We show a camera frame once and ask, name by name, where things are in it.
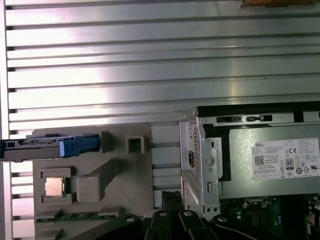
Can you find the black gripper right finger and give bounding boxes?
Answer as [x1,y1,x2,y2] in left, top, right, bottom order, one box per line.
[172,191,274,240]

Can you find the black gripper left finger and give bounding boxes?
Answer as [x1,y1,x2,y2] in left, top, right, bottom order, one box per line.
[92,191,176,240]

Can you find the hard disk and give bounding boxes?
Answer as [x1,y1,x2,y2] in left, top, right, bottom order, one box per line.
[0,133,101,164]

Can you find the grey parts rack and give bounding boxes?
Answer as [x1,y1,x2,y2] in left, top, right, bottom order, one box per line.
[32,124,153,240]

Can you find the black open PC case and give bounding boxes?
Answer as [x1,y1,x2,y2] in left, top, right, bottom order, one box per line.
[178,100,320,240]

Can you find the green motherboard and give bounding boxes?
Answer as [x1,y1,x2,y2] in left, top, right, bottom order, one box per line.
[219,194,320,240]

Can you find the grey power supply unit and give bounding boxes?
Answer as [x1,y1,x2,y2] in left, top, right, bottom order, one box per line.
[218,124,320,201]

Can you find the silver CPU chip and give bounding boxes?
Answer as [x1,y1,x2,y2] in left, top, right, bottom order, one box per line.
[44,176,67,198]

